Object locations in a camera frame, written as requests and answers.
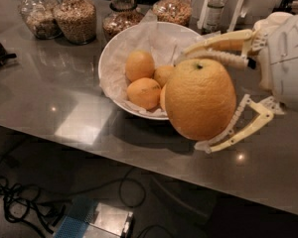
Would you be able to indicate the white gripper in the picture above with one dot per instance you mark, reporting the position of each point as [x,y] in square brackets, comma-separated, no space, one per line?
[287,61]

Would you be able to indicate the orange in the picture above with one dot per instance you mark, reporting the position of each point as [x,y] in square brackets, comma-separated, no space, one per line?
[200,98]
[162,73]
[162,98]
[144,92]
[139,64]

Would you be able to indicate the stack of white plates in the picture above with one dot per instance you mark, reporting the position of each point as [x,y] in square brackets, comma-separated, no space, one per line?
[272,21]

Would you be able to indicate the small glass bottle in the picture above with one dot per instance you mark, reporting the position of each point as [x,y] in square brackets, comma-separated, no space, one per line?
[213,16]

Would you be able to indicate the white paper liner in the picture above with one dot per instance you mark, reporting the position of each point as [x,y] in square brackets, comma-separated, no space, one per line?
[162,40]

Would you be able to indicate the glass jar mixed cereal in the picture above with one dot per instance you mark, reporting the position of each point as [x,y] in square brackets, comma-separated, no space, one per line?
[173,11]

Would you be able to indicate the glass jar dark granola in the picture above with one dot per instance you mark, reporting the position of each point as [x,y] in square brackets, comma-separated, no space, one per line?
[124,14]

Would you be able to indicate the grain filled glass jar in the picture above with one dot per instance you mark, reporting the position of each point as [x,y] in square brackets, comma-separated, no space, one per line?
[77,20]

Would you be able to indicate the blue and metal box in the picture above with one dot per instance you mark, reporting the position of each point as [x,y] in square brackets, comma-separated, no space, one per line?
[88,218]

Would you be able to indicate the far left glass jar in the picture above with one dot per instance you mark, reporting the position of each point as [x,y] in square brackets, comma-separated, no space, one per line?
[39,18]

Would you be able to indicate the white stand frame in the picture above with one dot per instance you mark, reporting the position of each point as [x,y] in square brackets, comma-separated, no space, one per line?
[231,12]

